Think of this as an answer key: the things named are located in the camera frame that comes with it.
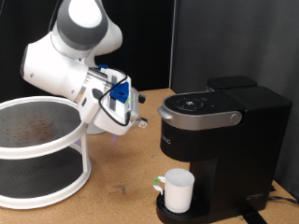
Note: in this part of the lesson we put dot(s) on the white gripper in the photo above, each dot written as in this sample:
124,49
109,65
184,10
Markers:
107,123

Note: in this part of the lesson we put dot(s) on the black Keurig coffee machine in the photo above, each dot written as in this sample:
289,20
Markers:
236,161

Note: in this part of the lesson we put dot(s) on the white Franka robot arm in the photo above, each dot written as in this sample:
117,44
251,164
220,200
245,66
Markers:
62,68

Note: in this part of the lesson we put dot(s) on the black backdrop curtain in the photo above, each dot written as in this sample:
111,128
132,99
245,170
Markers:
143,46

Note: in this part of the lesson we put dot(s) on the white two-tier turntable stand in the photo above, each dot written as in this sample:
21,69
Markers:
37,151

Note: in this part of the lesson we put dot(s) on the black tape strip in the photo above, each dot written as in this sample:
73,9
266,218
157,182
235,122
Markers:
252,216

